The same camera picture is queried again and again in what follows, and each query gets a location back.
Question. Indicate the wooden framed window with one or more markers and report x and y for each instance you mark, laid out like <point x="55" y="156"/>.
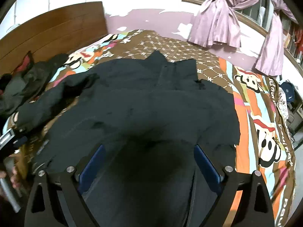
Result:
<point x="255" y="21"/>

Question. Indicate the pink curtain right panel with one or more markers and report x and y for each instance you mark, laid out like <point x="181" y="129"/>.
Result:
<point x="270" y="61"/>

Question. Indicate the cluttered side shelf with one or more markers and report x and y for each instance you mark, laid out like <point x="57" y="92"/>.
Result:
<point x="294" y="121"/>

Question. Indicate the pink curtain left panel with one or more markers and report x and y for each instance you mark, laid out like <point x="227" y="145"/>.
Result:
<point x="216" y="23"/>

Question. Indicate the wooden headboard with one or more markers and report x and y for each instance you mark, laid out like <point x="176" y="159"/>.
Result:
<point x="62" y="30"/>

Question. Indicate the colourful cartoon monkey bedspread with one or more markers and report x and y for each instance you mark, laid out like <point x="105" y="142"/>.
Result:
<point x="264" y="141"/>

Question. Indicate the dark green large garment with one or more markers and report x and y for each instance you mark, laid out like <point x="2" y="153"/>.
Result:
<point x="149" y="114"/>

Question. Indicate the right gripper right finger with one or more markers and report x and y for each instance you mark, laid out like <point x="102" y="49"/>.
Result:
<point x="255" y="207"/>

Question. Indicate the navy blue cap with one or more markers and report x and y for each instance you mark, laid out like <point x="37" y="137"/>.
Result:
<point x="289" y="91"/>

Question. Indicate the dark clothes pile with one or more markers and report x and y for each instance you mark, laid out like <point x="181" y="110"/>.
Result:
<point x="28" y="84"/>

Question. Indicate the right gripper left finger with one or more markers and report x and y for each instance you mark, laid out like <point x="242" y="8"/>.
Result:
<point x="44" y="208"/>

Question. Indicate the pink curtain panel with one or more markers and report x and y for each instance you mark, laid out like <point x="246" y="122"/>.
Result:
<point x="216" y="23"/>
<point x="270" y="61"/>

